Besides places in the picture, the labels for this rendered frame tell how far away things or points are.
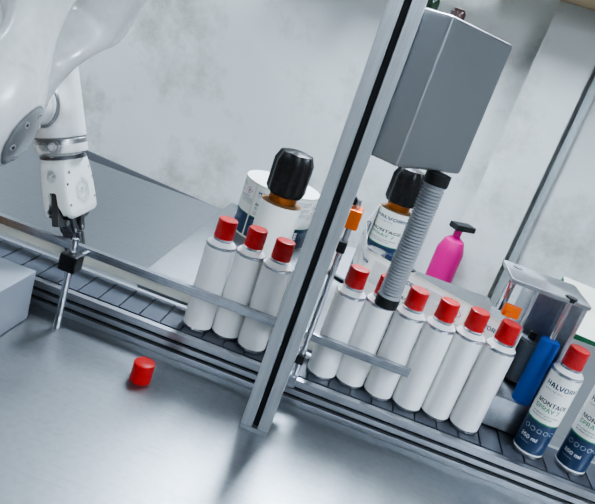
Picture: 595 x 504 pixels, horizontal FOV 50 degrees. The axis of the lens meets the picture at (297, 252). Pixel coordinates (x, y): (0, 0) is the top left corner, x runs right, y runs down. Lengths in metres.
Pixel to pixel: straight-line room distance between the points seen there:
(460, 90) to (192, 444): 0.61
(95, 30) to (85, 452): 0.60
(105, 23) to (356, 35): 3.18
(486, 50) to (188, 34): 3.78
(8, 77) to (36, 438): 0.46
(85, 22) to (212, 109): 3.46
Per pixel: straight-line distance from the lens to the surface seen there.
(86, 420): 0.95
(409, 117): 0.81
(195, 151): 4.55
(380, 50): 0.82
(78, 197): 1.13
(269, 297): 1.05
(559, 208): 4.02
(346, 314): 1.04
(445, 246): 3.70
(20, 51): 0.69
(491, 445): 1.15
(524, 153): 3.85
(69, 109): 1.11
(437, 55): 0.81
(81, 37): 1.04
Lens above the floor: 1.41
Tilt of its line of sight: 19 degrees down
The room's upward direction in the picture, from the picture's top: 19 degrees clockwise
